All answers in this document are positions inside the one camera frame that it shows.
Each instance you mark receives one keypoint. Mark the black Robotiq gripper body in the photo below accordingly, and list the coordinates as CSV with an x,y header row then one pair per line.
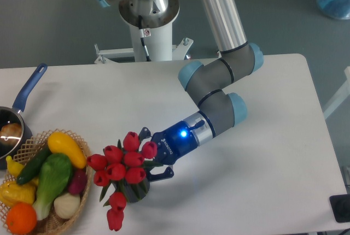
x,y
174,143

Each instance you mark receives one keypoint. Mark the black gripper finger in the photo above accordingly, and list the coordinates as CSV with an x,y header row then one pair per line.
x,y
167,174
145,133

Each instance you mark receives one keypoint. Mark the purple red radish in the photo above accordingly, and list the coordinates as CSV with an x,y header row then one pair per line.
x,y
78,182

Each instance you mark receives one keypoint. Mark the white frame at right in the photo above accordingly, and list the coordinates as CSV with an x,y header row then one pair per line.
x,y
338,97

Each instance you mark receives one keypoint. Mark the dark grey ribbed vase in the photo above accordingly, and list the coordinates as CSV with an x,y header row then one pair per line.
x,y
132,192

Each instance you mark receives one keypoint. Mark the green cucumber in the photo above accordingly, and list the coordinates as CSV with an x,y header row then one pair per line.
x,y
33,166

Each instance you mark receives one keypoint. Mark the black device at edge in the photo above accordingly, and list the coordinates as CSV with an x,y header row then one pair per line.
x,y
340,207

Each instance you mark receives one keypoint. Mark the orange fruit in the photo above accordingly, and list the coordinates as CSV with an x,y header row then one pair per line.
x,y
21,218

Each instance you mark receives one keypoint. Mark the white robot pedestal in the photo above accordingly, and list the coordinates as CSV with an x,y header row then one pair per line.
x,y
150,24

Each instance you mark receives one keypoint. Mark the yellow squash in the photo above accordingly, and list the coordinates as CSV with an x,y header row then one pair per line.
x,y
59,142

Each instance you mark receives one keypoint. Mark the brown bread roll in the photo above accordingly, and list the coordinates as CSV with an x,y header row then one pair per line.
x,y
11,134

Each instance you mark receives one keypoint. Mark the yellow banana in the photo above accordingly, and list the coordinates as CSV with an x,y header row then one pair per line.
x,y
13,167

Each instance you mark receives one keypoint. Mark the blue handled saucepan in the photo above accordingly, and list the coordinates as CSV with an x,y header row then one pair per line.
x,y
13,114

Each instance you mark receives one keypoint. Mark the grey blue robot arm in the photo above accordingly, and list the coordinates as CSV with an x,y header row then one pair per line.
x,y
204,83

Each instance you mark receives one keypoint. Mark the green bok choy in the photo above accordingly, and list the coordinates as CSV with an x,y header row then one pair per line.
x,y
54,176

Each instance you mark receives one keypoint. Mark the yellow corn cob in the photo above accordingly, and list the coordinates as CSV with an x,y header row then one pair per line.
x,y
12,193

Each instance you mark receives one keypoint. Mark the red tulip bouquet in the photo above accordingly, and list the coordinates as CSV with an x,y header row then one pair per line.
x,y
126,160

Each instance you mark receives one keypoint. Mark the white garlic bulb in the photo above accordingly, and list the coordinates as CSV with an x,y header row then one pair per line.
x,y
66,205

